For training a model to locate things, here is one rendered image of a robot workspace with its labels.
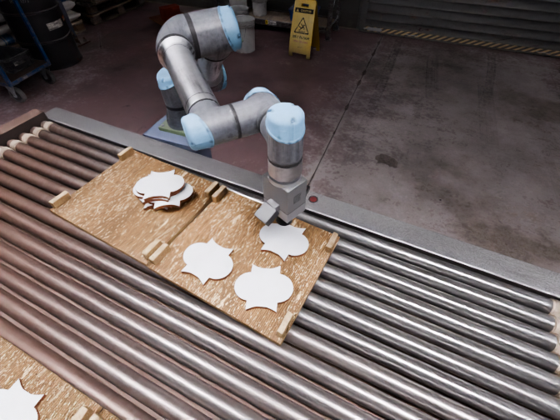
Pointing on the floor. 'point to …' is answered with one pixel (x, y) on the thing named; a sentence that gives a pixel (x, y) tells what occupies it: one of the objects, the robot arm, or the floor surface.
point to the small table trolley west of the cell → (27, 67)
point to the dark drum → (43, 31)
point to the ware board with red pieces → (166, 13)
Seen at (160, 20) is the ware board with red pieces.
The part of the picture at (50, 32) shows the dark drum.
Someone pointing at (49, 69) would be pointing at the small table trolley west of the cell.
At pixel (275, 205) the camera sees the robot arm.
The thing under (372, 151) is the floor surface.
